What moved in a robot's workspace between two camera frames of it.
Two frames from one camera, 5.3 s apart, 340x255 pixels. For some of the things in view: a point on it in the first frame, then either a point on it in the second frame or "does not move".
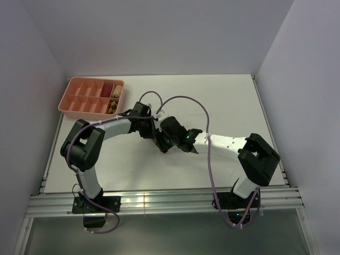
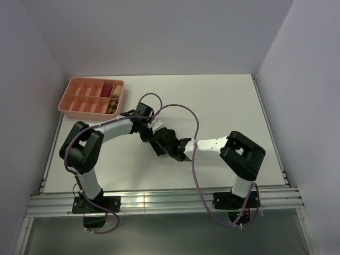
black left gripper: [148, 135] does not move
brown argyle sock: [112, 109] does not move
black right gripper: [161, 143] -> [156, 147]
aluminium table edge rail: [285, 180] does not move
